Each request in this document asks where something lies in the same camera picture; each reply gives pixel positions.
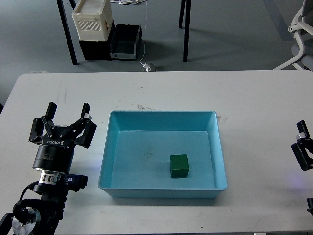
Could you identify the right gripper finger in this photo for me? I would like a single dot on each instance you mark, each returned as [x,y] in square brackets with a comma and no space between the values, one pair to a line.
[304,143]

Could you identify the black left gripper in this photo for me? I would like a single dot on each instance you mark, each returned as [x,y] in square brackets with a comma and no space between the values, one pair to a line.
[56,154]

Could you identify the green wooden block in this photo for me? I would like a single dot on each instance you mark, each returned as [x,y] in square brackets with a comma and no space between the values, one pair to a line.
[179,166]

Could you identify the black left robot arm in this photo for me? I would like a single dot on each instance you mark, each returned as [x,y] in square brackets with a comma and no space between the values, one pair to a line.
[41,204]

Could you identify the black storage box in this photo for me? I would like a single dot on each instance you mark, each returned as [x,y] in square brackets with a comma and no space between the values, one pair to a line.
[97,50]

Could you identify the teal plastic tray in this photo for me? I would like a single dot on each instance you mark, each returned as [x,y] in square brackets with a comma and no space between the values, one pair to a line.
[136,160]

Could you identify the white power adapter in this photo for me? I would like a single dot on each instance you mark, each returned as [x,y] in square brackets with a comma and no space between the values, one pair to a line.
[149,67]

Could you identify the dark open bin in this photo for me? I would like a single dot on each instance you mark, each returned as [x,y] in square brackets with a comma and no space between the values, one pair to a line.
[125,42]

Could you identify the white office chair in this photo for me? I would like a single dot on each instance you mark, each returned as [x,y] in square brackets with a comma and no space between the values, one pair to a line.
[301,24]

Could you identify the cream plastic crate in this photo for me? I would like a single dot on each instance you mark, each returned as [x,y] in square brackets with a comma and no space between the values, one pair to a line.
[93,19]

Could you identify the black table leg left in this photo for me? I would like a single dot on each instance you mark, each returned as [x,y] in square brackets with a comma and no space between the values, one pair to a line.
[70,45]

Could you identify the black table leg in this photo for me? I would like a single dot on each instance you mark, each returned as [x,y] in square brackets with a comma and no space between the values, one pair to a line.
[184,16]
[70,45]

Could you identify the black table leg right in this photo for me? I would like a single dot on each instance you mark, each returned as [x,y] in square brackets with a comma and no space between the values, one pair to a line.
[184,16]

